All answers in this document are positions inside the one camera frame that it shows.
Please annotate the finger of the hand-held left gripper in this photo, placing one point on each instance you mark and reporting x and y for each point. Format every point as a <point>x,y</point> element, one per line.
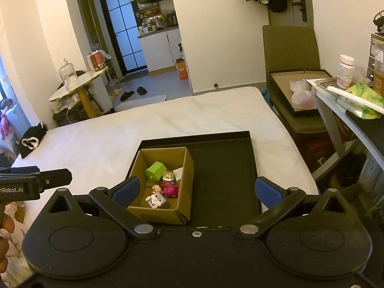
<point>57,178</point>

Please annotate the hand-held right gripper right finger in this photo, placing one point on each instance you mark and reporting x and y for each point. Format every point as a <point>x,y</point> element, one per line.
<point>267,193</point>

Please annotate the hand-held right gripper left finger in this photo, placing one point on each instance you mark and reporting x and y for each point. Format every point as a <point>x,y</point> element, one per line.
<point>127,190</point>

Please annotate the small grey figure toy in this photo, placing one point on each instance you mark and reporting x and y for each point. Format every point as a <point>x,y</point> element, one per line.
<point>156,188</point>

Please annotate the white purple cube toy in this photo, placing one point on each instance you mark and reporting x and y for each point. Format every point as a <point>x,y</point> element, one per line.
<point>156,200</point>

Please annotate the green hexagonal toy block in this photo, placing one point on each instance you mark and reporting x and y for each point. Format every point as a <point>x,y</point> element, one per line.
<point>156,171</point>

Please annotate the pink figure toy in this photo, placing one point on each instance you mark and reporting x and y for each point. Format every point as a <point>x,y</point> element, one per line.
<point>170,190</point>

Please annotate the black shallow tray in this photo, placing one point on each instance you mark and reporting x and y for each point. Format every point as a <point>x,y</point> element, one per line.
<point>222,180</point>

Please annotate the small white box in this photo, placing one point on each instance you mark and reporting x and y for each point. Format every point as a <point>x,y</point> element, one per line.
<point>178,174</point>

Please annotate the brown cardboard box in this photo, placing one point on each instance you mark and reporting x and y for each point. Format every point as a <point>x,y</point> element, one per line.
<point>184,192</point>

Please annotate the person's left hand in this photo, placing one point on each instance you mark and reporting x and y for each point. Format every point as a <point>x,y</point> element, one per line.
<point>7,225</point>

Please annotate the crumpled light cloth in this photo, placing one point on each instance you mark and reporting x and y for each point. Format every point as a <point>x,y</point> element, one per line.
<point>18,211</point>

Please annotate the black bag with white print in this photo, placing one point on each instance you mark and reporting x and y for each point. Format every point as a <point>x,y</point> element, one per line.
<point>31,139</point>

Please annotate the pink plush toy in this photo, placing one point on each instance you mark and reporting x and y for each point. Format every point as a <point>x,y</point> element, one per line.
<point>4,123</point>

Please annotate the dark brown box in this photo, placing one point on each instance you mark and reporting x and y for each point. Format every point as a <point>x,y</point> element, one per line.
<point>318,150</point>

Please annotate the round table with gold leg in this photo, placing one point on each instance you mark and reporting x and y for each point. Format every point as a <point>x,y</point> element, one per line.
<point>85,102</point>

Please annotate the white bed mattress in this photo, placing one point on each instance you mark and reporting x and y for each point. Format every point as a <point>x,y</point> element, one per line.
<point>180,117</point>

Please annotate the black slipper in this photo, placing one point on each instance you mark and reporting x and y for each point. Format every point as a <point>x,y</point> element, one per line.
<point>141,90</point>
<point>127,96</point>

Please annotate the beige slippers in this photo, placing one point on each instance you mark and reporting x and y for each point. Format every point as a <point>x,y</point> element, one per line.
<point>115,92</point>

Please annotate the white plastic bag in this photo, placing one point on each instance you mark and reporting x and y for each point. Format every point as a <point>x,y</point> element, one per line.
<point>301,96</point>

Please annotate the clear glass jar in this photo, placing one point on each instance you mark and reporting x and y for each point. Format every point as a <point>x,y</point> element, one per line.
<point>68,75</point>

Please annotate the white desk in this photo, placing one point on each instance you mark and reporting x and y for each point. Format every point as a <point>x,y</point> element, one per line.
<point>330,109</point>

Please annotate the red round tin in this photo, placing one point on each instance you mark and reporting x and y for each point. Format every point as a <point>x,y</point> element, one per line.
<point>97,61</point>

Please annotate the white tube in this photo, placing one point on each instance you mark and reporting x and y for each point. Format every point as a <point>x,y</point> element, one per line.
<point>354,97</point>

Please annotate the orange cardboard box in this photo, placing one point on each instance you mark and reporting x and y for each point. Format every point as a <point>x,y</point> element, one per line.
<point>182,70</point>

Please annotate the green wipes packet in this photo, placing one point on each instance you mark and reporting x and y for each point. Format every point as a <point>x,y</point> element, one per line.
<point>364,99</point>

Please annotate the white pill bottle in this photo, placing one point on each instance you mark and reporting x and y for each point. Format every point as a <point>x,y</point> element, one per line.
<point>345,72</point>

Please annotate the white kitchen cabinet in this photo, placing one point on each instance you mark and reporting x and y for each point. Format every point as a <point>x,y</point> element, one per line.
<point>159,48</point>

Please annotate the olive green chair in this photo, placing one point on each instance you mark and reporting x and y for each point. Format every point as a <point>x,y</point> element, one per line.
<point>288,48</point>

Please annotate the black framed glass door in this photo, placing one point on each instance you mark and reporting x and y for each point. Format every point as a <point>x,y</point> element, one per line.
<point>123,30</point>

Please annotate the white rice cooker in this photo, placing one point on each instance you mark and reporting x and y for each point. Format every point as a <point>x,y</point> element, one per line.
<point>150,28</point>

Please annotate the drawer organizer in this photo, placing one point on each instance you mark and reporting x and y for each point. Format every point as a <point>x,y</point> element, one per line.
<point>376,54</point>

